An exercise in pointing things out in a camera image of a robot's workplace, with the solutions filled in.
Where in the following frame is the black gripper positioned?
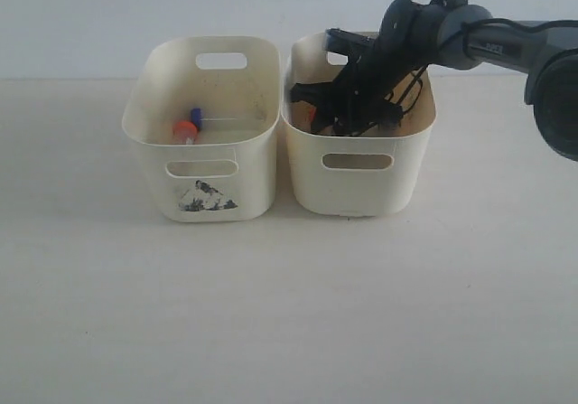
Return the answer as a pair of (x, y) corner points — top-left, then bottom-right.
(289, 31), (424, 136)

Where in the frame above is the orange-capped clear tube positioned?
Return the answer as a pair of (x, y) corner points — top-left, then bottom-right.
(172, 120), (199, 146)
(303, 108), (316, 130)

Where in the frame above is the cream plastic bin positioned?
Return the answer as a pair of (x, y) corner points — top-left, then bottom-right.
(122, 36), (283, 223)
(280, 32), (438, 219)

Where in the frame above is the blue-capped clear tube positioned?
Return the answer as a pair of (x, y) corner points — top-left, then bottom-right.
(189, 108), (238, 131)

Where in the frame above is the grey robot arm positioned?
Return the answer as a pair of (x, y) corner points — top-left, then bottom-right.
(289, 0), (577, 160)

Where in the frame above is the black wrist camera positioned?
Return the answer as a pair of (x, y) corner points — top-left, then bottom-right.
(325, 28), (375, 58)

